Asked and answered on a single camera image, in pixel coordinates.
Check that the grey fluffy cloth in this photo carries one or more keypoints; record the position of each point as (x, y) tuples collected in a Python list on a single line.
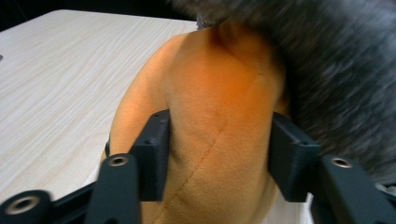
[(339, 71)]

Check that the orange plush toy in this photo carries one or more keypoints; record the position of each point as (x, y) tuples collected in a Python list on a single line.
[(214, 124)]

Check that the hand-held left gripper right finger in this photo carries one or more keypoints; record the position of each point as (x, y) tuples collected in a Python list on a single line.
[(291, 157)]

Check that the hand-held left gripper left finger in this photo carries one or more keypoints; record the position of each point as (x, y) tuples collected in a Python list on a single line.
[(152, 155)]

